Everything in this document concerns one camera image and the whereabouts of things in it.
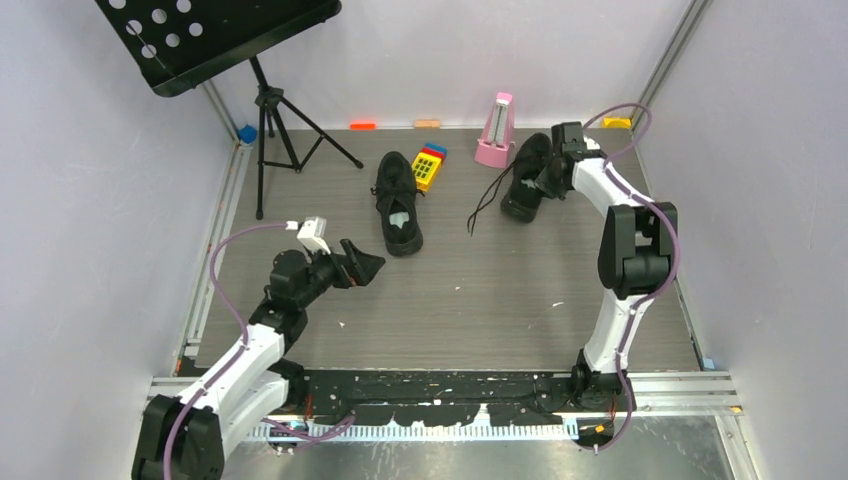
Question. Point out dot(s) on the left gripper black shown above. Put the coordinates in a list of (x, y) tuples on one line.
[(363, 265)]

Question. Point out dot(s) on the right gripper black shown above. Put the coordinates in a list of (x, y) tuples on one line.
[(544, 183)]

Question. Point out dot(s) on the black shoe with laces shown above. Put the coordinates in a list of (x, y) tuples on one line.
[(522, 199)]

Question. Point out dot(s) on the black shoelace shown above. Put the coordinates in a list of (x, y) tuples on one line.
[(487, 198)]

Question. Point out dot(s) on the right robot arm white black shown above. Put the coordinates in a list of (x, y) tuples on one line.
[(637, 260)]

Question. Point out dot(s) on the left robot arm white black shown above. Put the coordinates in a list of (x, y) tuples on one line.
[(190, 435)]

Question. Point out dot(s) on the yellow block in corner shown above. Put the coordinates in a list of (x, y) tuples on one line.
[(616, 123)]

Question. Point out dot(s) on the pink metronome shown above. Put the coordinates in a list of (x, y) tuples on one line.
[(496, 140)]

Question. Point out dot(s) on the black shoe tied left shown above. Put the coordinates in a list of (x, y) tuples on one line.
[(396, 191)]

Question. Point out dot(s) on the yellow toy block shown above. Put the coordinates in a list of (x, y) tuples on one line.
[(425, 168)]

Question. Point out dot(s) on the tan wooden block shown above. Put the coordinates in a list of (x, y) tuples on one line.
[(427, 124)]

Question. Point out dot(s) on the blue block in corner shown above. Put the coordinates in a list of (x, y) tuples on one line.
[(247, 134)]

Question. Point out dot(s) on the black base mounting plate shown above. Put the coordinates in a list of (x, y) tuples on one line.
[(444, 398)]

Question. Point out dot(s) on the black music stand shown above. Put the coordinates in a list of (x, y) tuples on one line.
[(179, 45)]

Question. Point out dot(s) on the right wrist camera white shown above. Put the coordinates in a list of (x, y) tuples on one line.
[(591, 144)]

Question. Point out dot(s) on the orange block at wall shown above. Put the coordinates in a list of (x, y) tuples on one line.
[(362, 126)]

